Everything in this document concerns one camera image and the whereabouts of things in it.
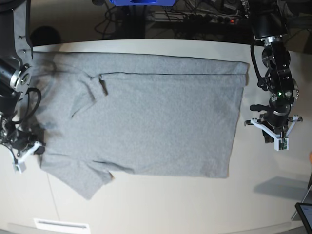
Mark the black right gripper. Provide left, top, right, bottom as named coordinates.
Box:
left=0, top=129, right=45, bottom=155

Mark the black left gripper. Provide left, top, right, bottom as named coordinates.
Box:
left=260, top=101, right=291, bottom=144

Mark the grey T-shirt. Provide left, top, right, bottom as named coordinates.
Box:
left=32, top=52, right=248, bottom=199

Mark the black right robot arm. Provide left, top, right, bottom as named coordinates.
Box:
left=0, top=0, right=45, bottom=155

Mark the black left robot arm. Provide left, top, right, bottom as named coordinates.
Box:
left=241, top=0, right=302, bottom=151

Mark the white label strip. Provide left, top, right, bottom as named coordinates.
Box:
left=34, top=218, right=90, bottom=229

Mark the black power strip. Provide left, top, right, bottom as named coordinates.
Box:
left=188, top=14, right=240, bottom=25

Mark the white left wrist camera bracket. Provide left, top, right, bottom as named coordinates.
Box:
left=244, top=114, right=303, bottom=151

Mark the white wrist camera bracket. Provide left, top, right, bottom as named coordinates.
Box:
left=244, top=114, right=303, bottom=151
left=12, top=141, right=44, bottom=173

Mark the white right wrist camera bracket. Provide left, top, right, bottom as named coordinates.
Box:
left=12, top=141, right=44, bottom=173

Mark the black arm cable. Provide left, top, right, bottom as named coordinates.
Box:
left=250, top=41, right=268, bottom=90
left=13, top=87, right=42, bottom=126

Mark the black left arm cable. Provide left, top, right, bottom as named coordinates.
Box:
left=250, top=41, right=268, bottom=90

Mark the tablet with dark frame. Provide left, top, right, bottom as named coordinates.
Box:
left=295, top=203, right=312, bottom=234

